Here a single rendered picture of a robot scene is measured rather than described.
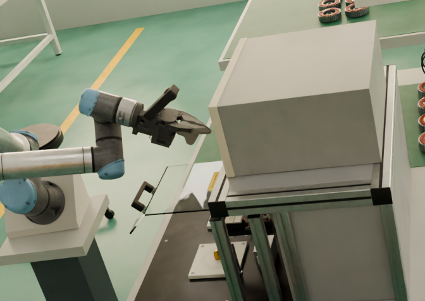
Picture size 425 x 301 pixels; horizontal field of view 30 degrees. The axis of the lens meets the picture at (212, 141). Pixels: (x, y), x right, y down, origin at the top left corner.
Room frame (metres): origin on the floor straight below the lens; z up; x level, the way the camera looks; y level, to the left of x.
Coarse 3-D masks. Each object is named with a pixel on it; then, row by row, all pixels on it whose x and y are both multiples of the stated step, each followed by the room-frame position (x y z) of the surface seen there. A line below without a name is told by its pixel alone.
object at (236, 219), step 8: (232, 216) 1.89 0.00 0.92; (240, 216) 1.87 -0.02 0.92; (272, 216) 1.87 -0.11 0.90; (232, 224) 1.85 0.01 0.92; (240, 224) 1.84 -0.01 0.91; (272, 224) 1.83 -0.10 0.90; (232, 232) 1.85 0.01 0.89; (240, 232) 1.84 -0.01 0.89; (248, 232) 1.83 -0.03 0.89; (272, 232) 1.81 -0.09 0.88
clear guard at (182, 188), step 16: (160, 176) 2.00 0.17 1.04; (176, 176) 1.93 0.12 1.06; (192, 176) 1.91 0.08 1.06; (208, 176) 1.88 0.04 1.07; (160, 192) 1.87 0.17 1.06; (176, 192) 1.85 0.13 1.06; (192, 192) 1.82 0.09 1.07; (208, 192) 1.80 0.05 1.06; (144, 208) 1.85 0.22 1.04; (160, 208) 1.79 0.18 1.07; (176, 208) 1.77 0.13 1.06; (192, 208) 1.75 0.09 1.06; (208, 208) 1.72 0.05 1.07
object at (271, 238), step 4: (268, 236) 1.88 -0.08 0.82; (272, 236) 1.88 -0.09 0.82; (272, 240) 1.86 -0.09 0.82; (272, 244) 1.85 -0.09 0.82; (272, 248) 1.84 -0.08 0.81; (276, 248) 1.88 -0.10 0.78; (256, 252) 1.83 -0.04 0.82; (272, 252) 1.83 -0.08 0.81; (276, 252) 1.87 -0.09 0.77; (256, 256) 1.83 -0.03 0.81; (256, 260) 1.83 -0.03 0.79; (256, 264) 1.83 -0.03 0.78
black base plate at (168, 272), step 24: (192, 216) 2.19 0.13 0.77; (168, 240) 2.09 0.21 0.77; (192, 240) 2.05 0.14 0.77; (240, 240) 1.98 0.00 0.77; (168, 264) 1.96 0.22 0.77; (144, 288) 1.87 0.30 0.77; (168, 288) 1.84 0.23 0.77; (192, 288) 1.81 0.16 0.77; (216, 288) 1.79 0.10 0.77; (264, 288) 1.73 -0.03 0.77; (288, 288) 1.70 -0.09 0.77
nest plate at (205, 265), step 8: (200, 248) 1.98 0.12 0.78; (208, 248) 1.97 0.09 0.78; (216, 248) 1.96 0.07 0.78; (240, 248) 1.93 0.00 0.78; (200, 256) 1.94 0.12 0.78; (208, 256) 1.93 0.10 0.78; (240, 256) 1.89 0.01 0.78; (192, 264) 1.91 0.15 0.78; (200, 264) 1.90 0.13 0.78; (208, 264) 1.89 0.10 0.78; (216, 264) 1.88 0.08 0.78; (240, 264) 1.85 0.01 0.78; (192, 272) 1.87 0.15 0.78; (200, 272) 1.86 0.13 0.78; (208, 272) 1.85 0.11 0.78; (216, 272) 1.84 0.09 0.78
